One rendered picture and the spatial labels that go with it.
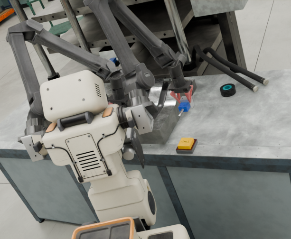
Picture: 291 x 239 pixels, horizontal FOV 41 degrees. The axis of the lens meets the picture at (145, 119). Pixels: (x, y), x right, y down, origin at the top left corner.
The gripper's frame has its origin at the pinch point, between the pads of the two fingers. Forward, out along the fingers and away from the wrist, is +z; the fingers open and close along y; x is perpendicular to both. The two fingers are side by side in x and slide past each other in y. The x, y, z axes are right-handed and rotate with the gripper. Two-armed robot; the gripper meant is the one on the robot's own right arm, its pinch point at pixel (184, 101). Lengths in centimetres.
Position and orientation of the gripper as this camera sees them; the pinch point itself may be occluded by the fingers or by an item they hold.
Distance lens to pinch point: 183.5
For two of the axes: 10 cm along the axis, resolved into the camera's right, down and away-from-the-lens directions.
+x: -4.0, 5.9, -7.0
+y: -8.6, 0.2, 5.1
